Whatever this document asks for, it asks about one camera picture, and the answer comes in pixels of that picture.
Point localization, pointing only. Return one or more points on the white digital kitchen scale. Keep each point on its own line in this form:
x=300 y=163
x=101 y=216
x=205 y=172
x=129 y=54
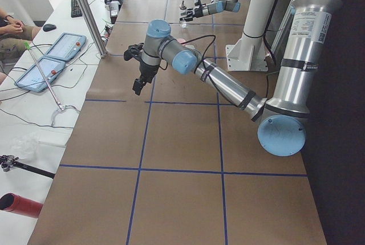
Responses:
x=191 y=48

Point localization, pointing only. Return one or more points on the red cylinder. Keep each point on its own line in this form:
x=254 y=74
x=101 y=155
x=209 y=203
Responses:
x=19 y=205

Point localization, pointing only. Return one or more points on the black tripod pole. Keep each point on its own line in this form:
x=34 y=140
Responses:
x=10 y=161

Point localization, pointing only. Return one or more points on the aluminium frame post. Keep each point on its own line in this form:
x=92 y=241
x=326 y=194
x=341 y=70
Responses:
x=93 y=29

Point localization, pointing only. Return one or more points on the blue teach pendant far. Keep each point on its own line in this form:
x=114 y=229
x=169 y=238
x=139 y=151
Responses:
x=66 y=47

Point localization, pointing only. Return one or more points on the pink plastic cup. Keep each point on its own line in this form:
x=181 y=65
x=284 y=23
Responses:
x=181 y=41

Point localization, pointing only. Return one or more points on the clear glass sauce bottle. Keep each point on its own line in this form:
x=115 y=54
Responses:
x=182 y=14

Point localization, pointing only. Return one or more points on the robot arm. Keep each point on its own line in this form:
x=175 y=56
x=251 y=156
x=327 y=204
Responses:
x=218 y=6
x=281 y=118

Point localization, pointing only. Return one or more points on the black keyboard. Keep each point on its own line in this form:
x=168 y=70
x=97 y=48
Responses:
x=75 y=9

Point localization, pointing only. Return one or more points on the blue teach pendant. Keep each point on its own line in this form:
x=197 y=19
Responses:
x=66 y=47
x=32 y=79

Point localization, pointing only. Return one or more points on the blue teach pendant near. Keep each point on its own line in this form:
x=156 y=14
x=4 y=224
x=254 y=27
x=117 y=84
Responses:
x=32 y=79

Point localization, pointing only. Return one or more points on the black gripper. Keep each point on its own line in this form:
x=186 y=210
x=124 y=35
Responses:
x=198 y=11
x=147 y=71

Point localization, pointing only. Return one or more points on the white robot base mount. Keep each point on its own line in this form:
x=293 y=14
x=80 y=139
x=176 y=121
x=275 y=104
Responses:
x=248 y=54

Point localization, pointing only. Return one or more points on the black computer mouse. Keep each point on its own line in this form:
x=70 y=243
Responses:
x=49 y=27

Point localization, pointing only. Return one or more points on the reacher grabber tool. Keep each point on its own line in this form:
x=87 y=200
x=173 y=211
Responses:
x=61 y=108

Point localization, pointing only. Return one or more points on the brown paper table cover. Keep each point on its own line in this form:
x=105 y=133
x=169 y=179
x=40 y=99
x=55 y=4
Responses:
x=177 y=164

